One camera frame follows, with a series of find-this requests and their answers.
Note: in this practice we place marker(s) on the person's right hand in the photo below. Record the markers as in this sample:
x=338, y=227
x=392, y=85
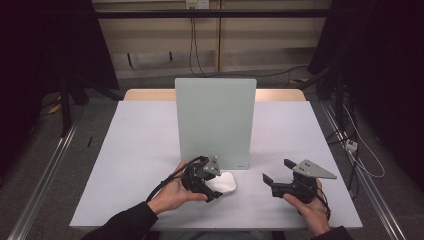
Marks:
x=311, y=213

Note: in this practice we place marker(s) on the person's left hand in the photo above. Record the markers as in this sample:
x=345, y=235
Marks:
x=173, y=196

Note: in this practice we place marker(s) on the white wall outlet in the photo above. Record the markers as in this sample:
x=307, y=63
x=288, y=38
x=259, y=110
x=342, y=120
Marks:
x=197, y=4

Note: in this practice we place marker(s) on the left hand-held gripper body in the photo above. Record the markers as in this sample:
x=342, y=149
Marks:
x=195, y=178

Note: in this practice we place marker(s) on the black horizontal bar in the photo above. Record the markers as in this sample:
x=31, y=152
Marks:
x=213, y=13

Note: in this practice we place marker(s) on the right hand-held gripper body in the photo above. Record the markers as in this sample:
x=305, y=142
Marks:
x=303, y=186

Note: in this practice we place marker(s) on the small black floor object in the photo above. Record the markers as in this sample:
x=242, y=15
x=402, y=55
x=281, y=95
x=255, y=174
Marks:
x=89, y=141

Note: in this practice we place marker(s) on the white power adapter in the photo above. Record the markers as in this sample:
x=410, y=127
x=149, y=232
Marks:
x=351, y=145

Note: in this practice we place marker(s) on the aluminium floor rail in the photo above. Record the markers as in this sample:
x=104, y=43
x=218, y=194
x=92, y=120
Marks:
x=373, y=200
x=43, y=180

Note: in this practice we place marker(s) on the black metal stand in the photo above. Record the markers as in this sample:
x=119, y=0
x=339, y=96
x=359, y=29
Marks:
x=65, y=110

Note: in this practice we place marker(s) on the glass whiteboard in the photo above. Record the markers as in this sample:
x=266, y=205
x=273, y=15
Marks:
x=216, y=120

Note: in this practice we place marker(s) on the dark curtain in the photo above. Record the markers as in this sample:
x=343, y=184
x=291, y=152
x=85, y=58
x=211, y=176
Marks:
x=40, y=50
x=383, y=66

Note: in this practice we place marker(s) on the white table cover sheet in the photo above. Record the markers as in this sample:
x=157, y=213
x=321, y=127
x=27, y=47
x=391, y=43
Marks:
x=140, y=133

